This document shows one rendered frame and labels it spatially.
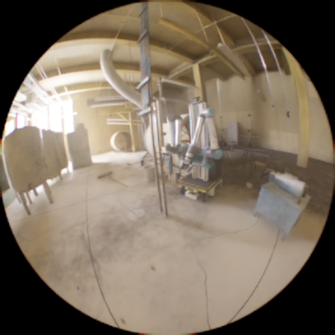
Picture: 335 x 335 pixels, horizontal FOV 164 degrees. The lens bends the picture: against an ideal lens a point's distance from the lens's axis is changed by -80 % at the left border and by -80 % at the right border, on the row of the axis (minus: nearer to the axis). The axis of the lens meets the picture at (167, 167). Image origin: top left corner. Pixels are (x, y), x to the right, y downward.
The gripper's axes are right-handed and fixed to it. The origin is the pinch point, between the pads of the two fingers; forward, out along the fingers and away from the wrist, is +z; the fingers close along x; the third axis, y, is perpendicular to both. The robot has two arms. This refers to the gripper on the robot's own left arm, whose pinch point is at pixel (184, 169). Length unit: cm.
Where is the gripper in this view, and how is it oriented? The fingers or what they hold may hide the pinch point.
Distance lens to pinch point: 153.1
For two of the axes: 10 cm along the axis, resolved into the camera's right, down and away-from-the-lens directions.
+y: -7.5, -1.6, -6.5
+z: -3.2, 9.4, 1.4
